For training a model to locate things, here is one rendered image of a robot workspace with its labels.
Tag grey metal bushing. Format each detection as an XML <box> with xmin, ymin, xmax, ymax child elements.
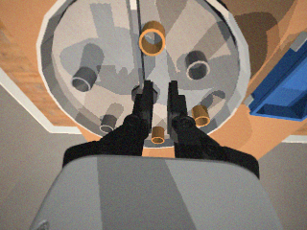
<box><xmin>100</xmin><ymin>114</ymin><xmax>117</xmax><ymax>133</ymax></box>
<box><xmin>70</xmin><ymin>67</ymin><xmax>97</xmax><ymax>93</ymax></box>
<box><xmin>184</xmin><ymin>51</ymin><xmax>210</xmax><ymax>81</ymax></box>

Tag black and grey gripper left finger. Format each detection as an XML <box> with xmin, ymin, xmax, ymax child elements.
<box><xmin>62</xmin><ymin>80</ymin><xmax>154</xmax><ymax>167</ymax></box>

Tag bronze bushing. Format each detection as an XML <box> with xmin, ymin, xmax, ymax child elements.
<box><xmin>152</xmin><ymin>126</ymin><xmax>164</xmax><ymax>144</ymax></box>
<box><xmin>192</xmin><ymin>104</ymin><xmax>210</xmax><ymax>127</ymax></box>
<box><xmin>139</xmin><ymin>21</ymin><xmax>165</xmax><ymax>57</ymax></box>

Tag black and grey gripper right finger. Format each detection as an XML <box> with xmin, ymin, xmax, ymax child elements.
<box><xmin>167</xmin><ymin>80</ymin><xmax>260</xmax><ymax>180</ymax></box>

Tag blue shallow tray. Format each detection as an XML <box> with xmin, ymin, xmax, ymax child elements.
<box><xmin>244</xmin><ymin>32</ymin><xmax>307</xmax><ymax>122</ymax></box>

